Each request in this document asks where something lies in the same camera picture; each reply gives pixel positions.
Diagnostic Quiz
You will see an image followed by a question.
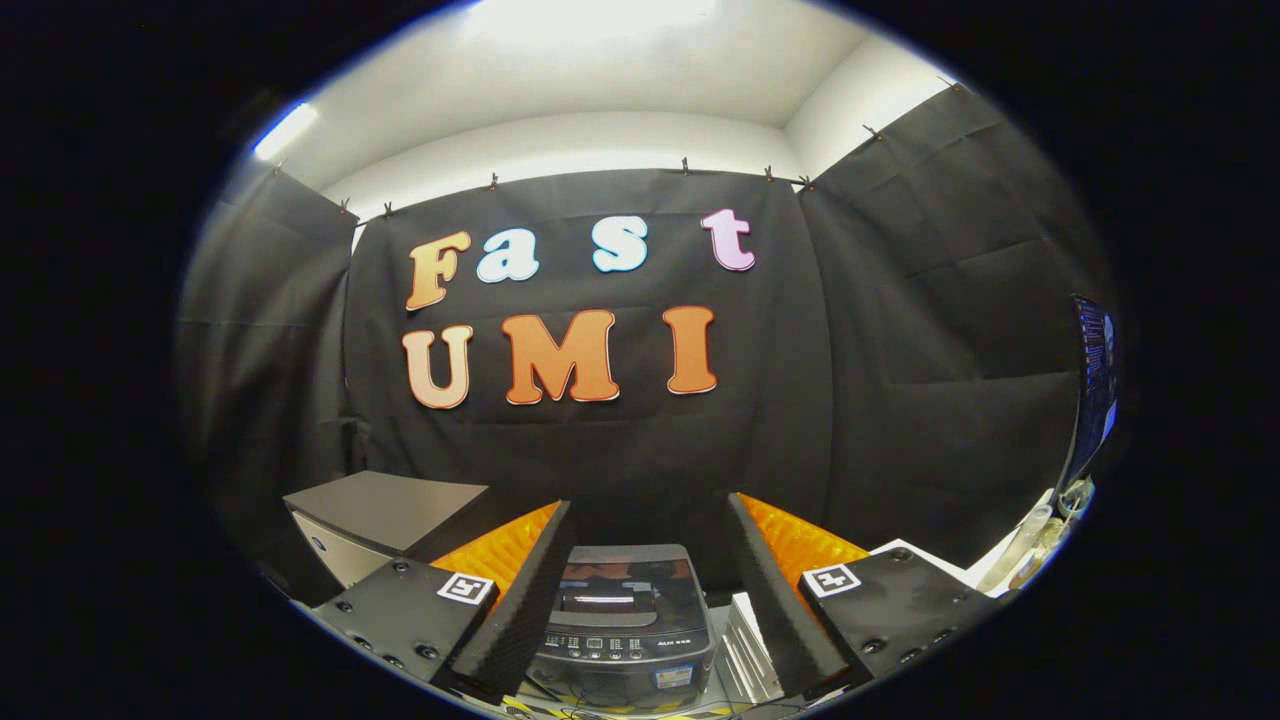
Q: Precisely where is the clear plastic bottle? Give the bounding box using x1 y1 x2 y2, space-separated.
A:
975 505 1053 593

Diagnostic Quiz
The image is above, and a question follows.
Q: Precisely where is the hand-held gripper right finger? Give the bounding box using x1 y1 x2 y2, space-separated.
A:
725 492 1016 701

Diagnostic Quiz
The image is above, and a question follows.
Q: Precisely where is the small grey cabinet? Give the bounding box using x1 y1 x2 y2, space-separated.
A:
283 470 491 593

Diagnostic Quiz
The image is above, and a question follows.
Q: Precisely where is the black computer monitor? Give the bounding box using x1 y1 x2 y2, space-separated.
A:
1060 294 1120 491

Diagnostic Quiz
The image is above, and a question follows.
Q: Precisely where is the row of small cloth clips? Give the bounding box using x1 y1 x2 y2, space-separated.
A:
270 78 966 223

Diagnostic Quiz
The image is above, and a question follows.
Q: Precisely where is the silver metal box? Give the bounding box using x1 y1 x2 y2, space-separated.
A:
715 592 787 703

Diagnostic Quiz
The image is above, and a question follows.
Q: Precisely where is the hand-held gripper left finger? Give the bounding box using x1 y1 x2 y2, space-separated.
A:
312 500 578 706

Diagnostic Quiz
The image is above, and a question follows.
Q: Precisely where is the dark grey washing machine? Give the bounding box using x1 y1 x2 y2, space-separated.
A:
525 543 717 711

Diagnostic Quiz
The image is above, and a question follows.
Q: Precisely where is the black backdrop cloth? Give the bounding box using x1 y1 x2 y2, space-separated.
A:
175 85 1116 601

